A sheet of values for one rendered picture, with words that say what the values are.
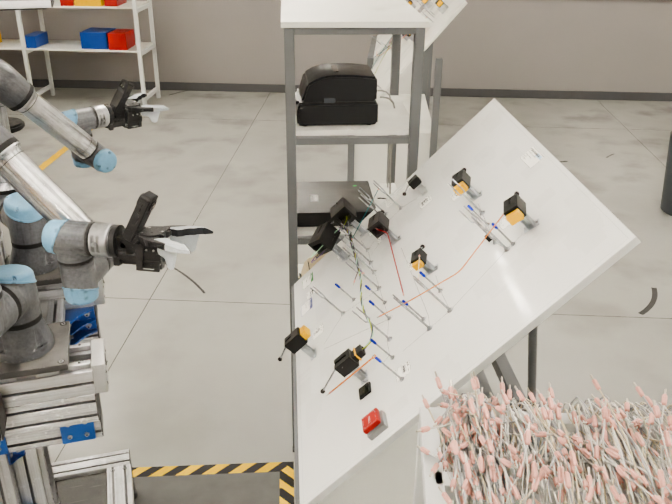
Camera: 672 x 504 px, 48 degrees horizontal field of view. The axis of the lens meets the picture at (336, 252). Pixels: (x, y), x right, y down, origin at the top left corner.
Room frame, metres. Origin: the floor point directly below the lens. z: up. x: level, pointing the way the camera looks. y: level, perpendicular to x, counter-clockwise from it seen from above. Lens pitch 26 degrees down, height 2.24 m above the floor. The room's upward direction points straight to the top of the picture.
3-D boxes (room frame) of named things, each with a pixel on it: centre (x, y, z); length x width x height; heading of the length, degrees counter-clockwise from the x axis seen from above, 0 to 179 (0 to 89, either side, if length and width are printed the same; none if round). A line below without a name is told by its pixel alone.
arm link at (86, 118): (2.40, 0.85, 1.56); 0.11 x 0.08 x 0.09; 133
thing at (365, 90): (2.81, 0.01, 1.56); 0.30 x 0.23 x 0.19; 96
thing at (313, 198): (2.85, 0.02, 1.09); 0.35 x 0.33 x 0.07; 4
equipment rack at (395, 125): (2.92, -0.04, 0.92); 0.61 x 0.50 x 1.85; 4
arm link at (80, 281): (1.50, 0.57, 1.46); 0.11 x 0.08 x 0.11; 171
